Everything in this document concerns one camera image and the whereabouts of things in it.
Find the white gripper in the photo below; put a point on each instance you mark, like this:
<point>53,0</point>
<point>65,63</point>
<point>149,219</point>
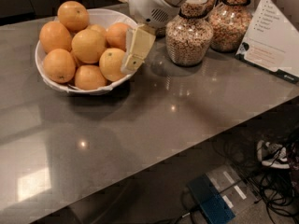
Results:
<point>146,6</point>

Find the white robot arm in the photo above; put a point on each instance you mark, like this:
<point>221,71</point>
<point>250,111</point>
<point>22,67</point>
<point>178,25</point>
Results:
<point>151,17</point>

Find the white bowl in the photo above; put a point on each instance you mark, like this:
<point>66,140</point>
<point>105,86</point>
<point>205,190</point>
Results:
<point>101,16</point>

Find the hidden back orange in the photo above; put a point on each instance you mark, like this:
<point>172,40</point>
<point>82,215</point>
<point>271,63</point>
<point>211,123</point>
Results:
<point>97,31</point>

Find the middle glass cereal jar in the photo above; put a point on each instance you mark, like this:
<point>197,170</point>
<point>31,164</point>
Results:
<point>188,36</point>

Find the glass cereal jar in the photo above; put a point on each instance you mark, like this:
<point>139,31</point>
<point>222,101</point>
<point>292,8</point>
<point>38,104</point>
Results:
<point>188,36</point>
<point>230,20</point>

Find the right glass cereal jar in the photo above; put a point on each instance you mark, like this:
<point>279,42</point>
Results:
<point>230,20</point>

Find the allergen info sign card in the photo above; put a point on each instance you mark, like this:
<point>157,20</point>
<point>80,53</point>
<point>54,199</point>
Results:
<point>271,43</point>

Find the black and white sneaker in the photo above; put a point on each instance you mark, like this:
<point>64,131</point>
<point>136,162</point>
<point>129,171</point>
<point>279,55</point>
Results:
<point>272,155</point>

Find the grey floor panel with labels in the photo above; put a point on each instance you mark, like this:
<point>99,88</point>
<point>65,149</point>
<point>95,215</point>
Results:
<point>234,191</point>

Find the blue box on floor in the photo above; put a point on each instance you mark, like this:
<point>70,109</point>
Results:
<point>208,199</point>

